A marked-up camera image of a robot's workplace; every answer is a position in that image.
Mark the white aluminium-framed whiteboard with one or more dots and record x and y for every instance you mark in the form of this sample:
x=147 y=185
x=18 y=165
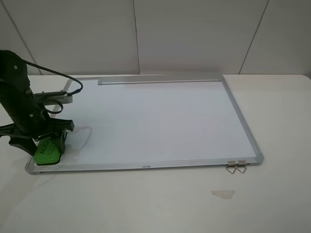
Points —
x=153 y=125

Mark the metal hanging clip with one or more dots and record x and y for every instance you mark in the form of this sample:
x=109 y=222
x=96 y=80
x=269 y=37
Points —
x=241 y=166
x=232 y=167

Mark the right metal hanging clip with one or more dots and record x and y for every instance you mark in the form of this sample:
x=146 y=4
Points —
x=241 y=166

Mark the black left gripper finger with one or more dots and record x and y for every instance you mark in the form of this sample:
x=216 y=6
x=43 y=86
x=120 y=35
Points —
x=25 y=144

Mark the grey aluminium pen tray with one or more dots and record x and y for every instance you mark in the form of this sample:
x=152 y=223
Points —
x=170 y=78

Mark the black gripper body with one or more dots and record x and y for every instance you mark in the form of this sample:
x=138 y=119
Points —
x=30 y=118

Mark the left metal hanging clip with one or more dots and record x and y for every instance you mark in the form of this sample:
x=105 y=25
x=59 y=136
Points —
x=232 y=167

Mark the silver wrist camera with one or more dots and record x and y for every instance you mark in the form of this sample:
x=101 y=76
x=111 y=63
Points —
x=58 y=98

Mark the green whiteboard eraser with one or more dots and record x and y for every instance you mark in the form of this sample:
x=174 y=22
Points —
x=46 y=153

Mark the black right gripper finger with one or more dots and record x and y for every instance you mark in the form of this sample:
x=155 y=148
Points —
x=58 y=139

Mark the clear tape piece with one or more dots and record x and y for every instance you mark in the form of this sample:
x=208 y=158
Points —
x=223 y=194

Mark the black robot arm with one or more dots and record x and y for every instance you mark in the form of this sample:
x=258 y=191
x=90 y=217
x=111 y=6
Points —
x=14 y=78

